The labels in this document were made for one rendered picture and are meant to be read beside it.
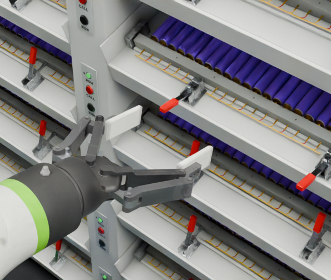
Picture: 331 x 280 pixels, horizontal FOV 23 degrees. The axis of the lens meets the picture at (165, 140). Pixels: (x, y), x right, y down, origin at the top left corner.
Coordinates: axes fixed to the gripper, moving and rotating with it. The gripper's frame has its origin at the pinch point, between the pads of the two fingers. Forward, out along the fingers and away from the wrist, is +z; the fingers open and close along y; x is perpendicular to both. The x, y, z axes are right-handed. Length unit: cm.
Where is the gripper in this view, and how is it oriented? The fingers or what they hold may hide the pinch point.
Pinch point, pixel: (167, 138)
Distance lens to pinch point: 111.2
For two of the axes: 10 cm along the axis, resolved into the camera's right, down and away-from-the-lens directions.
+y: 7.5, 4.4, -4.8
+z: 6.4, -3.5, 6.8
